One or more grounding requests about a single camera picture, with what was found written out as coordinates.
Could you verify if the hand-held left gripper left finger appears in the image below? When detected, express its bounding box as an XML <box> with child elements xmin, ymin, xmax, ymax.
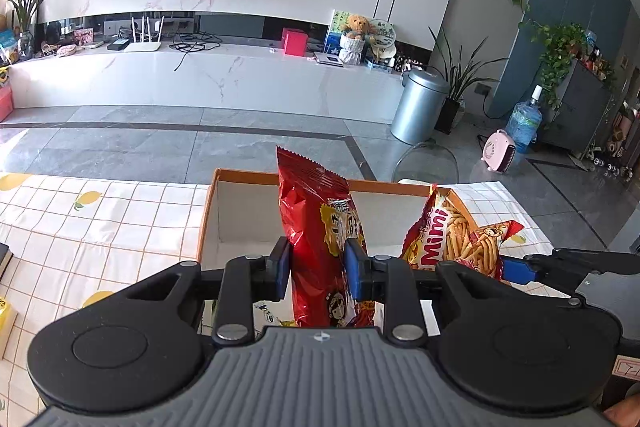
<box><xmin>117</xmin><ymin>238</ymin><xmax>292</xmax><ymax>344</ymax></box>

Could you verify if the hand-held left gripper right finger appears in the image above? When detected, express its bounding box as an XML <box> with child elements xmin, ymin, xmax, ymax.
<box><xmin>344</xmin><ymin>238</ymin><xmax>531</xmax><ymax>344</ymax></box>

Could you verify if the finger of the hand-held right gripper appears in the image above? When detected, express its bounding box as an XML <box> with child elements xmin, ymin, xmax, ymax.
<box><xmin>524</xmin><ymin>248</ymin><xmax>640</xmax><ymax>272</ymax></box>
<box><xmin>500</xmin><ymin>257</ymin><xmax>584</xmax><ymax>308</ymax></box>

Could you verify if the red cartoon snack packet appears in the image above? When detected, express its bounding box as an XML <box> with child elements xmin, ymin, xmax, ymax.
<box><xmin>276</xmin><ymin>146</ymin><xmax>376</xmax><ymax>329</ymax></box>

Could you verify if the red shrimp stick packet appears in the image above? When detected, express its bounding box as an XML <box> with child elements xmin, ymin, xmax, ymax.
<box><xmin>400</xmin><ymin>183</ymin><xmax>526</xmax><ymax>282</ymax></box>

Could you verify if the orange cardboard box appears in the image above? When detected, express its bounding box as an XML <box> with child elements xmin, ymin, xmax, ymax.
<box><xmin>196</xmin><ymin>167</ymin><xmax>528</xmax><ymax>344</ymax></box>

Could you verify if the person's right hand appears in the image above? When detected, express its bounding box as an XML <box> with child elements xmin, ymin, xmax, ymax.
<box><xmin>602</xmin><ymin>394</ymin><xmax>640</xmax><ymax>427</ymax></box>

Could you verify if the pink space heater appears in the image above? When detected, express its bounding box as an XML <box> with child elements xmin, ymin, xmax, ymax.
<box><xmin>481</xmin><ymin>129</ymin><xmax>518</xmax><ymax>172</ymax></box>

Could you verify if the grey side cabinet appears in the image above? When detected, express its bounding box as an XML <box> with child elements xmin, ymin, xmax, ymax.
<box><xmin>540</xmin><ymin>59</ymin><xmax>621</xmax><ymax>160</ymax></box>

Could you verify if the blue water bottle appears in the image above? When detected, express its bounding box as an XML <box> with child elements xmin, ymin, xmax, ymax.
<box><xmin>505</xmin><ymin>85</ymin><xmax>544</xmax><ymax>154</ymax></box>

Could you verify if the silver trash bin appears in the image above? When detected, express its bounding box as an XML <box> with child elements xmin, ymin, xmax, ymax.
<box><xmin>390</xmin><ymin>69</ymin><xmax>450</xmax><ymax>145</ymax></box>

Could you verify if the lemon print tablecloth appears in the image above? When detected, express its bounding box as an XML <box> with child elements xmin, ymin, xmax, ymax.
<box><xmin>0</xmin><ymin>173</ymin><xmax>556</xmax><ymax>427</ymax></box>

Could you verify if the potted orchid plant black pot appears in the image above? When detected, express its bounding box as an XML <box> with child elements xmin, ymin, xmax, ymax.
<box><xmin>427</xmin><ymin>24</ymin><xmax>511</xmax><ymax>135</ymax></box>

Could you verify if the white marble media console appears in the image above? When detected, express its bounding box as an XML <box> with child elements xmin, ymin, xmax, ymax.
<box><xmin>5</xmin><ymin>39</ymin><xmax>408</xmax><ymax>125</ymax></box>

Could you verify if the trailing ivy plant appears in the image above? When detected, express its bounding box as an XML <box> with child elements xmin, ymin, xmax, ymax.
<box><xmin>517</xmin><ymin>19</ymin><xmax>591</xmax><ymax>108</ymax></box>

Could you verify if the red cube box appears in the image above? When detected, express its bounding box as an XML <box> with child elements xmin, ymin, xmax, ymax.
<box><xmin>281</xmin><ymin>27</ymin><xmax>308</xmax><ymax>56</ymax></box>

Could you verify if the teddy bear bouquet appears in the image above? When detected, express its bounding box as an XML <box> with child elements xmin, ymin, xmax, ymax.
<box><xmin>337</xmin><ymin>14</ymin><xmax>376</xmax><ymax>66</ymax></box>

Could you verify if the round paper fan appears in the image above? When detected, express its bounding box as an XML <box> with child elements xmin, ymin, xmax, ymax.
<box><xmin>367</xmin><ymin>19</ymin><xmax>397</xmax><ymax>58</ymax></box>

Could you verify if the green picture card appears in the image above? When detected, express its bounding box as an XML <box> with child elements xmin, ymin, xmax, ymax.
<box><xmin>325</xmin><ymin>9</ymin><xmax>351</xmax><ymax>55</ymax></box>

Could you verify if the white router with antennas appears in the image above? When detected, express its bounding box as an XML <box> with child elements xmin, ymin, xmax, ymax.
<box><xmin>125</xmin><ymin>16</ymin><xmax>163</xmax><ymax>54</ymax></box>

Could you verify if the dark hardcover book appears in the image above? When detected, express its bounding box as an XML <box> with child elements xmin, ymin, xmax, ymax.
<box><xmin>0</xmin><ymin>243</ymin><xmax>14</xmax><ymax>283</ymax></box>

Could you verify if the yellow small box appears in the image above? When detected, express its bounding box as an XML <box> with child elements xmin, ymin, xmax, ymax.
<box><xmin>0</xmin><ymin>294</ymin><xmax>19</xmax><ymax>364</ymax></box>

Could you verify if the blue snack bag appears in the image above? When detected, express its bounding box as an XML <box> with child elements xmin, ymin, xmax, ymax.
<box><xmin>0</xmin><ymin>29</ymin><xmax>23</xmax><ymax>65</ymax></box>

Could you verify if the leafy plant in glass vase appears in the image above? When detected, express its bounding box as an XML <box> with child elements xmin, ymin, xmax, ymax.
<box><xmin>0</xmin><ymin>0</ymin><xmax>57</xmax><ymax>58</ymax></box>

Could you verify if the black cable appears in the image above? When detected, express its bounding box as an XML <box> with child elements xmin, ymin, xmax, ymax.
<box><xmin>172</xmin><ymin>32</ymin><xmax>223</xmax><ymax>72</ymax></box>

